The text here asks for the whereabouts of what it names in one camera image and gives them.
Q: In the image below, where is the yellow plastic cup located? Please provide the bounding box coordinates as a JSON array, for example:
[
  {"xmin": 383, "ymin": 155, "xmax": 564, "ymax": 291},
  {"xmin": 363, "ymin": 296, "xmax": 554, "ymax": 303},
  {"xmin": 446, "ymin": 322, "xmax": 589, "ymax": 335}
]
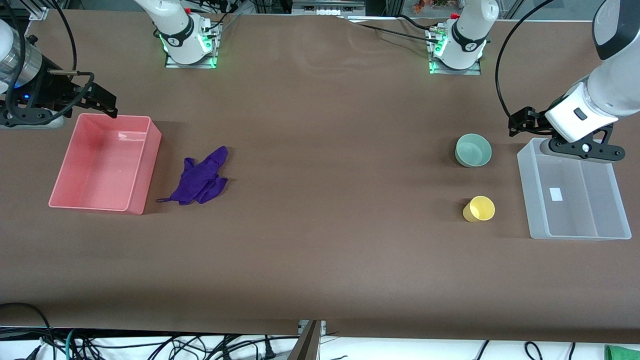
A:
[{"xmin": 462, "ymin": 195, "xmax": 496, "ymax": 223}]

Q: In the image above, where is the teal cable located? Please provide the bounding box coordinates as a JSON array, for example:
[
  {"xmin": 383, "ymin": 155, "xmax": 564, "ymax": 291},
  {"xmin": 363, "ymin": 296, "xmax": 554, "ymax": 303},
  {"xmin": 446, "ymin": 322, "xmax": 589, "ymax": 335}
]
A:
[{"xmin": 63, "ymin": 328, "xmax": 79, "ymax": 360}]

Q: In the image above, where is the purple cloth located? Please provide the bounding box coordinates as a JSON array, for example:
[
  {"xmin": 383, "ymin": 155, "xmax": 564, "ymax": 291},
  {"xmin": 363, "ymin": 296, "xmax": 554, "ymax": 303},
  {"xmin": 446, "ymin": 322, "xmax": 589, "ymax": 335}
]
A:
[{"xmin": 156, "ymin": 145, "xmax": 230, "ymax": 206}]

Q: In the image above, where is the green bowl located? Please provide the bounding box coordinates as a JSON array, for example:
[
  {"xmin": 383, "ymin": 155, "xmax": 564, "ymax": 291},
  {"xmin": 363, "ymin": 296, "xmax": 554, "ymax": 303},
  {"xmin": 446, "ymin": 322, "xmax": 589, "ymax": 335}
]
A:
[{"xmin": 454, "ymin": 133, "xmax": 493, "ymax": 168}]

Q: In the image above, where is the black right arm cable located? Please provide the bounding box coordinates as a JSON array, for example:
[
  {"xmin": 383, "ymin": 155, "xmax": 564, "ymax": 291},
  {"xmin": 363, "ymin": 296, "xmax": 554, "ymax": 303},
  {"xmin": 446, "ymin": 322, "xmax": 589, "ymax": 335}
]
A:
[{"xmin": 47, "ymin": 0, "xmax": 97, "ymax": 113}]

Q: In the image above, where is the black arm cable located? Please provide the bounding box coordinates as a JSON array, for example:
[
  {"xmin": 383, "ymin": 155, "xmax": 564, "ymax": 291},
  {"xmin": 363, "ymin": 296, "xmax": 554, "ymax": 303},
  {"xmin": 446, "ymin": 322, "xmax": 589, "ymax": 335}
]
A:
[
  {"xmin": 494, "ymin": 0, "xmax": 557, "ymax": 121},
  {"xmin": 47, "ymin": 0, "xmax": 97, "ymax": 113}
]

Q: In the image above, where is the aluminium frame profile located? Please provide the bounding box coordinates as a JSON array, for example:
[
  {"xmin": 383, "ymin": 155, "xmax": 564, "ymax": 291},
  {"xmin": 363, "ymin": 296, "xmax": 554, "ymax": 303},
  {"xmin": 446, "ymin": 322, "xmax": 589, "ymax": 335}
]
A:
[{"xmin": 0, "ymin": 0, "xmax": 50, "ymax": 22}]

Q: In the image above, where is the translucent white plastic bin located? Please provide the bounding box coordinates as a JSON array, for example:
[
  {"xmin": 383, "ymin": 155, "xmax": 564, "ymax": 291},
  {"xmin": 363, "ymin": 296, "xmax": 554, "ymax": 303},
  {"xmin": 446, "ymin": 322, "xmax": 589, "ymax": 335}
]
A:
[{"xmin": 516, "ymin": 137, "xmax": 632, "ymax": 242}]

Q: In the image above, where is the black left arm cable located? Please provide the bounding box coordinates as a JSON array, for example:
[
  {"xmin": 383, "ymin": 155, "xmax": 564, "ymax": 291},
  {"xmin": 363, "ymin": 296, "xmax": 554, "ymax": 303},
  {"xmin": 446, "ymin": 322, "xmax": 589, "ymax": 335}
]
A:
[{"xmin": 494, "ymin": 0, "xmax": 557, "ymax": 121}]

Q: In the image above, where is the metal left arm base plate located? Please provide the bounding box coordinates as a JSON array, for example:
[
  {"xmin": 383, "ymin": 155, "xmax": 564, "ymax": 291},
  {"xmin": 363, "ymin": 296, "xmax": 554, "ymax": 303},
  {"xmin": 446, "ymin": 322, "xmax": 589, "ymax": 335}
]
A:
[{"xmin": 426, "ymin": 26, "xmax": 483, "ymax": 76}]

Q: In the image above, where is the black cable on table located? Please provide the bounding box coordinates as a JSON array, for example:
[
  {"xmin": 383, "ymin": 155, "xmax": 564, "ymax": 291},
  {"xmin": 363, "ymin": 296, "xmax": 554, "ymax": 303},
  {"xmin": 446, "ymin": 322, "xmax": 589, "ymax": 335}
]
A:
[{"xmin": 338, "ymin": 14, "xmax": 443, "ymax": 40}]

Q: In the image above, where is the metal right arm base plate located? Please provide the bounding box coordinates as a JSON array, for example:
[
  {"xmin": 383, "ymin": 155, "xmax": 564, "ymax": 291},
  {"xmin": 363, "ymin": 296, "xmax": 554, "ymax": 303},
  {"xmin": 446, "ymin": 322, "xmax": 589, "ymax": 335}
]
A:
[{"xmin": 164, "ymin": 20, "xmax": 223, "ymax": 70}]

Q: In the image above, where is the black looped floor cable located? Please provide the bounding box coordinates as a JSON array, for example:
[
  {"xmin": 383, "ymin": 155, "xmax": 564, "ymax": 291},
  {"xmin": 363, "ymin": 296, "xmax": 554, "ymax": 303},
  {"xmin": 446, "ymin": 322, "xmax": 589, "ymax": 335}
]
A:
[{"xmin": 0, "ymin": 302, "xmax": 55, "ymax": 351}]

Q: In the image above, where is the pink plastic bin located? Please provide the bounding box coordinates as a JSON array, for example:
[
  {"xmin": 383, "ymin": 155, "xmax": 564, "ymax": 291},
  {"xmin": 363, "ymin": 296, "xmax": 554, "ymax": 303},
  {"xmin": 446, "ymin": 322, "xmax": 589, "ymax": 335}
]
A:
[{"xmin": 48, "ymin": 113, "xmax": 163, "ymax": 216}]

